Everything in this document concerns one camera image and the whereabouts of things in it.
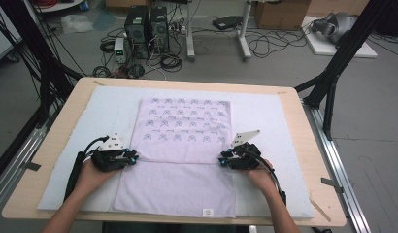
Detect white gridded foam mat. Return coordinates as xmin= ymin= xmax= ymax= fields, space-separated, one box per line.
xmin=36 ymin=84 xmax=315 ymax=219

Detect loose black floor cables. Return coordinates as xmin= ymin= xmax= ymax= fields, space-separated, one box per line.
xmin=245 ymin=24 xmax=315 ymax=60

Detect grey tape piece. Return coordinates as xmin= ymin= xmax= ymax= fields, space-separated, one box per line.
xmin=23 ymin=161 xmax=43 ymax=172

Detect clear plastic bag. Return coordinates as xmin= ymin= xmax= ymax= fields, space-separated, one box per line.
xmin=60 ymin=13 xmax=95 ymax=35

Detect aluminium rail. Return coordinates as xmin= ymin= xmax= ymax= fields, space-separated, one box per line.
xmin=303 ymin=102 xmax=373 ymax=233
xmin=0 ymin=124 xmax=50 ymax=213

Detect hand-held gripper cable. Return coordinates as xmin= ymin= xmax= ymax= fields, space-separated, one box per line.
xmin=64 ymin=135 xmax=110 ymax=202
xmin=250 ymin=150 xmax=288 ymax=207

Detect right hand-held gripper cable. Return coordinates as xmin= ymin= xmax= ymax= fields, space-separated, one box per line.
xmin=250 ymin=150 xmax=288 ymax=207

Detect white power supply unit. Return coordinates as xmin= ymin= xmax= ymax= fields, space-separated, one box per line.
xmin=113 ymin=37 xmax=128 ymax=64

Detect grey metal bracket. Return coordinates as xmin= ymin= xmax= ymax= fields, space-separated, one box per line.
xmin=320 ymin=177 xmax=345 ymax=195

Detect thin wooden stick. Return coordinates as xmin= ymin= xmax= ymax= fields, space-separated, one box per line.
xmin=308 ymin=197 xmax=333 ymax=223

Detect white desk leg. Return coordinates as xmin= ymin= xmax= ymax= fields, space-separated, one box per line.
xmin=237 ymin=0 xmax=253 ymax=62
xmin=185 ymin=0 xmax=197 ymax=62

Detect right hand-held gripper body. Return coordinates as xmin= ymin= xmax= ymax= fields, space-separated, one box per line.
xmin=226 ymin=129 xmax=263 ymax=172

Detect brown cardboard box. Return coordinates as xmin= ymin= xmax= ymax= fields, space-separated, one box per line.
xmin=253 ymin=0 xmax=312 ymax=31

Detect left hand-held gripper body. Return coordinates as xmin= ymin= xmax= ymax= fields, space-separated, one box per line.
xmin=90 ymin=132 xmax=132 ymax=173

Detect person's left hand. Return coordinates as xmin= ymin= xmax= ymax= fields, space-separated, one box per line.
xmin=74 ymin=158 xmax=122 ymax=196

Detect grey headset device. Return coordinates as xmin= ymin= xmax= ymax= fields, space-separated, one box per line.
xmin=311 ymin=12 xmax=358 ymax=45

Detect left hand-held gripper cable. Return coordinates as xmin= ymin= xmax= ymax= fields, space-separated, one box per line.
xmin=64 ymin=135 xmax=110 ymax=202

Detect tangle of black floor cables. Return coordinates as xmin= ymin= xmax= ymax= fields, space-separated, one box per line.
xmin=91 ymin=27 xmax=184 ymax=80

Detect person's right hand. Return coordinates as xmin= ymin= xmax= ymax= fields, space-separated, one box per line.
xmin=243 ymin=158 xmax=280 ymax=196

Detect black metal frame stand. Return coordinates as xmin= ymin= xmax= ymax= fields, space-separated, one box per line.
xmin=0 ymin=0 xmax=85 ymax=183
xmin=293 ymin=0 xmax=397 ymax=141

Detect pale lilac towel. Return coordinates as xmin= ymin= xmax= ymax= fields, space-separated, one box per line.
xmin=113 ymin=96 xmax=238 ymax=219

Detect black computer tower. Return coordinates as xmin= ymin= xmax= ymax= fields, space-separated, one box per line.
xmin=123 ymin=5 xmax=152 ymax=60
xmin=149 ymin=6 xmax=171 ymax=54

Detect white floor board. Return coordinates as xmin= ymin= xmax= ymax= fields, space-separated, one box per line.
xmin=301 ymin=15 xmax=379 ymax=59

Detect person's dark trousers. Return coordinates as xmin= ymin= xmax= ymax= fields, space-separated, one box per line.
xmin=101 ymin=221 xmax=249 ymax=233

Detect flat black device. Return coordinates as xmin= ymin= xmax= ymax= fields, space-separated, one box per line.
xmin=212 ymin=15 xmax=244 ymax=31

